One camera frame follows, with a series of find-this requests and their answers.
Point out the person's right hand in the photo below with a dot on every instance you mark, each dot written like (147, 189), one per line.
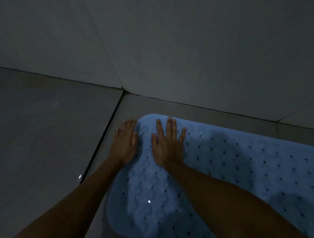
(168, 149)

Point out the person's left hand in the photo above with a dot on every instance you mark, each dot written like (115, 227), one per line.
(125, 147)

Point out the blue bath mat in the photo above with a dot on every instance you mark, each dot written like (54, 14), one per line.
(245, 166)

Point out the person's left forearm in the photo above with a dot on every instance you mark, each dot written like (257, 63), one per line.
(68, 203)

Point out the person's right forearm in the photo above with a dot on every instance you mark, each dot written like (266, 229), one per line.
(233, 208)

